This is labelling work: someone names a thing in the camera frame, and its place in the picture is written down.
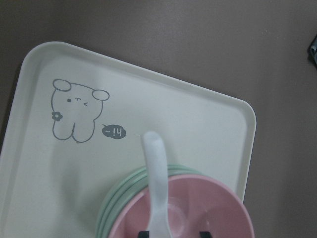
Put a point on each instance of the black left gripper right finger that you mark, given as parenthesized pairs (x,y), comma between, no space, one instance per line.
(205,234)

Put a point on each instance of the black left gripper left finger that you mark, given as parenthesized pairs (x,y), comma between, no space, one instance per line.
(143,234)

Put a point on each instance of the white ceramic spoon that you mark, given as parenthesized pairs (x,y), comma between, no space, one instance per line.
(157,171)

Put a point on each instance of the small pink bowl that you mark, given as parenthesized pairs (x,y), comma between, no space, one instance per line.
(196,203)

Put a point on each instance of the stacked green bowls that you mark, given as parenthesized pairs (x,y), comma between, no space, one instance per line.
(117,198)

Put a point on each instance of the cream serving tray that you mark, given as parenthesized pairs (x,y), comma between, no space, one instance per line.
(75,129)

